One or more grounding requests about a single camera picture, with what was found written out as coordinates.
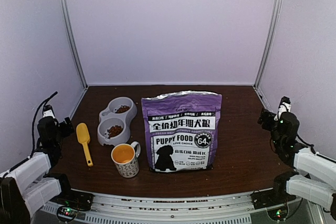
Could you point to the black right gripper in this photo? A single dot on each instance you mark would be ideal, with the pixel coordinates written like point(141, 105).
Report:
point(265, 114)

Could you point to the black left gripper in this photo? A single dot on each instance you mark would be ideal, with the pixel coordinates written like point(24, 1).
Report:
point(66, 132)

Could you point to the yellow plastic scoop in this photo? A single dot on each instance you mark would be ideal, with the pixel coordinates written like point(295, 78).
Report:
point(83, 137)

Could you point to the purple pet food bag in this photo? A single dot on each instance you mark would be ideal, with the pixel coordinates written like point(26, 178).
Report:
point(181, 130)

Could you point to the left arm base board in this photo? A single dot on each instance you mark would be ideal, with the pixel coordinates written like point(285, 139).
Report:
point(72, 203)

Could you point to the right arm base board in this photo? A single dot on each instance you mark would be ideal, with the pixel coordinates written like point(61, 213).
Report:
point(276, 205)

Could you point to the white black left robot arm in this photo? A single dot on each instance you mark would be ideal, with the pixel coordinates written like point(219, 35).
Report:
point(28, 186)

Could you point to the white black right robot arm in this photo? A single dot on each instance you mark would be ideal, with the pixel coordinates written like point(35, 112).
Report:
point(313, 175)

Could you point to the grey double pet feeder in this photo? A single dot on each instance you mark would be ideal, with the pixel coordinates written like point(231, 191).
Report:
point(115, 120)

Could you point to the white mug yellow inside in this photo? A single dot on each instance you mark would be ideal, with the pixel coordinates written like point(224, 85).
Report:
point(125, 157)

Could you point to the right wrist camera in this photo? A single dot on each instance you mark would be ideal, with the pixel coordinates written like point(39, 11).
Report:
point(285, 104)

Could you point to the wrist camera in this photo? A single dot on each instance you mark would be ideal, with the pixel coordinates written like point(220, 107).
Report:
point(285, 104)
point(48, 111)

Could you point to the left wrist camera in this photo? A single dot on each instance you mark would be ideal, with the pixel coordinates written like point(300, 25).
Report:
point(48, 111)

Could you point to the aluminium front rail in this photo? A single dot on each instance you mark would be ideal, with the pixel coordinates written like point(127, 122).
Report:
point(132, 202)

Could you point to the right aluminium corner post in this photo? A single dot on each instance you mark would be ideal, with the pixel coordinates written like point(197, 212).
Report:
point(269, 40)

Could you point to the aluminium corner post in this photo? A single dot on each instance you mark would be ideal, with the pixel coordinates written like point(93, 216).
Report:
point(72, 43)
point(269, 40)

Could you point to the left aluminium corner post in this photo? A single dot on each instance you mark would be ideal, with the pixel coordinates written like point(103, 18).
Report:
point(72, 43)

